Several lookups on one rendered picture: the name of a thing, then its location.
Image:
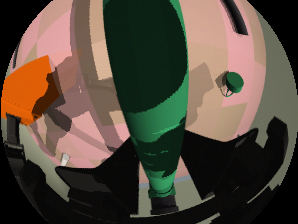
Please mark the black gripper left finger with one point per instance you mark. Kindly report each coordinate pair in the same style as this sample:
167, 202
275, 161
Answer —
117, 177

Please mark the white cylindrical tube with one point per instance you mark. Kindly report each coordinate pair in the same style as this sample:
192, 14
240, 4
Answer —
65, 160

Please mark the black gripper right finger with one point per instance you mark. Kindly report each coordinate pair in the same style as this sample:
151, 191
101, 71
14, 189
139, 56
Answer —
207, 160

